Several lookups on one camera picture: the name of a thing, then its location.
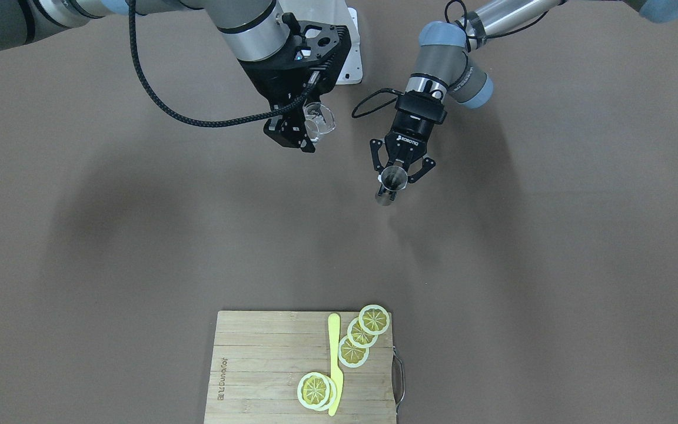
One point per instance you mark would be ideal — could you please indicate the clear glass cup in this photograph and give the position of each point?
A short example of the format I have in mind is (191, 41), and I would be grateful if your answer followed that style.
(318, 108)

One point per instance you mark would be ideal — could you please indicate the lemon slice pair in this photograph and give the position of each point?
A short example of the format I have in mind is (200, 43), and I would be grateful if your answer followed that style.
(316, 391)

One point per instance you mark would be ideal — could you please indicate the steel jigger measuring cup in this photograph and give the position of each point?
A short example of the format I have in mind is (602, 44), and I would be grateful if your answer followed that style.
(392, 179)

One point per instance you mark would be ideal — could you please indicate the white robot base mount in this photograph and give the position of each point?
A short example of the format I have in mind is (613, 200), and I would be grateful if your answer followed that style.
(352, 71)

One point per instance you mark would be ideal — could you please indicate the bamboo cutting board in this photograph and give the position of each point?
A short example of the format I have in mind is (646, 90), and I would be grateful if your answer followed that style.
(260, 357)

